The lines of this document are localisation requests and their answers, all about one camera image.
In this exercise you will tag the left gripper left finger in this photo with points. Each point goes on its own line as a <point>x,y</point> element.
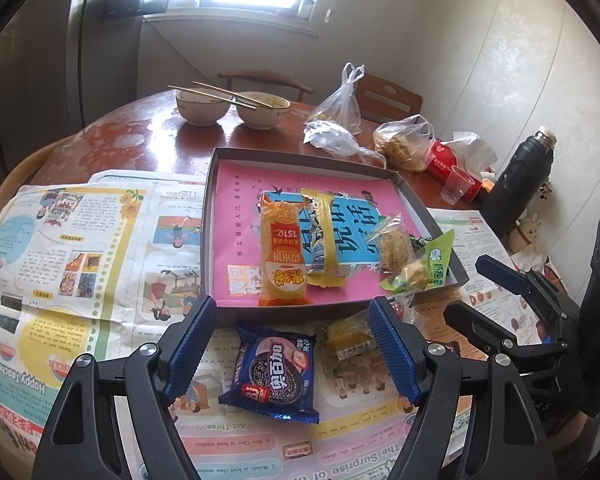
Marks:
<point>81,438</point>

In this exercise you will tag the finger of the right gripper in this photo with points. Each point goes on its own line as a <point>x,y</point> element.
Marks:
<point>552,372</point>
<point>547,301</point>

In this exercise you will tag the green milk candy packet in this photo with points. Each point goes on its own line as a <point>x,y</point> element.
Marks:
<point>427,271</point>

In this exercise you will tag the clear pastry packet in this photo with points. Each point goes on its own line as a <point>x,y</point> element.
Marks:
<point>393,244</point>

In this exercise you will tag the clear yellow cake packet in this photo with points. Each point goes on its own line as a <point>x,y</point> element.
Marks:
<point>348,337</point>

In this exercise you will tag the blue Oreo cookie packet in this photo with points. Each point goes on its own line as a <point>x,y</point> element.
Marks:
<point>274,374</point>

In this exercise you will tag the yellow snack packet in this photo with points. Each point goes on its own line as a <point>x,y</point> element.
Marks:
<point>324,268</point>

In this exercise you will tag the white cat figurine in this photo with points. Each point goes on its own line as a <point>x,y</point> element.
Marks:
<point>524,234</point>

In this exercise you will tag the black thermos bottle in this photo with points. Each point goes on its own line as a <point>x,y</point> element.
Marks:
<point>523,176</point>

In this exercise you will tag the black small snack packet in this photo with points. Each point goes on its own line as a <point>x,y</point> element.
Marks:
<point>419,242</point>

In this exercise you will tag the clear plastic cup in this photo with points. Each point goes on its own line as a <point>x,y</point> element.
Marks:
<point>459,185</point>

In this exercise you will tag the red tissue pack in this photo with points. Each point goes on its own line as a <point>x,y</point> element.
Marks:
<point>469,153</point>

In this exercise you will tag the left student newspaper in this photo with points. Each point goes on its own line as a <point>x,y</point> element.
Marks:
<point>106,266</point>

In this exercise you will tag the plastic bag of pastries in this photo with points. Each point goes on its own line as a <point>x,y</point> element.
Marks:
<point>406,143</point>

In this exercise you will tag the wooden chair back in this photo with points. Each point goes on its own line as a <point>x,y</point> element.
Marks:
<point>381,100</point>

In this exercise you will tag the orange bread snack packet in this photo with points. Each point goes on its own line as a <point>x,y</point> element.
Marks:
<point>283,269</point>

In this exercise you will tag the dark grey shallow box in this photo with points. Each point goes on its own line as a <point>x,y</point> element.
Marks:
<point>363,196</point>

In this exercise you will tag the crumpled clear plastic bag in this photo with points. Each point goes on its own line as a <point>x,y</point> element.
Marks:
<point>338,142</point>

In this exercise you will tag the tied clear plastic bag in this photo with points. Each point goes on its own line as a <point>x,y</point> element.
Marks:
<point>341,107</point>

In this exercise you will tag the right white bowl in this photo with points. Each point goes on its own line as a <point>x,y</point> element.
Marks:
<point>268,109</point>

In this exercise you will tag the white bowl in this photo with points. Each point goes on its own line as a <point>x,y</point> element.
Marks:
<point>268,109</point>
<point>200,111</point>

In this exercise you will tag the left white bowl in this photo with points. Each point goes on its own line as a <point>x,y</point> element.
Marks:
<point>200,111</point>

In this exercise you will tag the wooden chopstick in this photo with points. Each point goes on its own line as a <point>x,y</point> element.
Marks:
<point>212,96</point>
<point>236,95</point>

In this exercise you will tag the grey refrigerator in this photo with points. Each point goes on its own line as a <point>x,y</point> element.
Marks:
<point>63,64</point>

